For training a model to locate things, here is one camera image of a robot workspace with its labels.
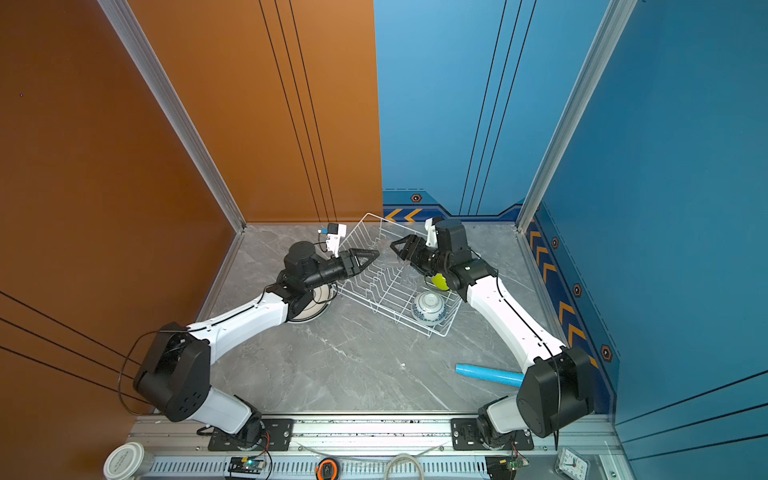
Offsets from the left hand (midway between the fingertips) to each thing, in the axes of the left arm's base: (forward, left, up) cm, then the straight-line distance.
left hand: (378, 254), depth 76 cm
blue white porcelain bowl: (-3, -15, -20) cm, 25 cm away
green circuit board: (-42, +30, -29) cm, 59 cm away
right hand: (+2, -4, -1) cm, 5 cm away
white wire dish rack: (+8, -3, -25) cm, 26 cm away
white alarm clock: (-41, -46, -25) cm, 66 cm away
